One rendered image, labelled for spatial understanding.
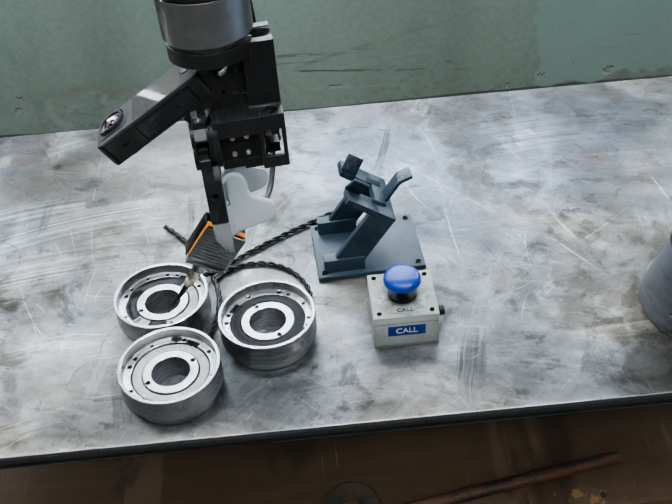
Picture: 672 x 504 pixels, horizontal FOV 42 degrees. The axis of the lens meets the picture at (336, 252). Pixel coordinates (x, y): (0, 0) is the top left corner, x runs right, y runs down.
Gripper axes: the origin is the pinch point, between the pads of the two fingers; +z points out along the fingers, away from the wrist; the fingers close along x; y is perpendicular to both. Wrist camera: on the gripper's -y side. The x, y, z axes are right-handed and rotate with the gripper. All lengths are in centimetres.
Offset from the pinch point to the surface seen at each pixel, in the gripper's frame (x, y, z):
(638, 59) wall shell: 151, 128, 77
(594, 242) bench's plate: 7.9, 43.5, 17.1
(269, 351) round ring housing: -3.6, 2.7, 13.6
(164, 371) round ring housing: -1.3, -8.5, 16.0
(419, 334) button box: -3.2, 18.7, 15.7
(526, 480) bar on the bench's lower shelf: -7, 31, 41
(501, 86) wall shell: 156, 87, 81
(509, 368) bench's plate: -8.7, 26.9, 17.5
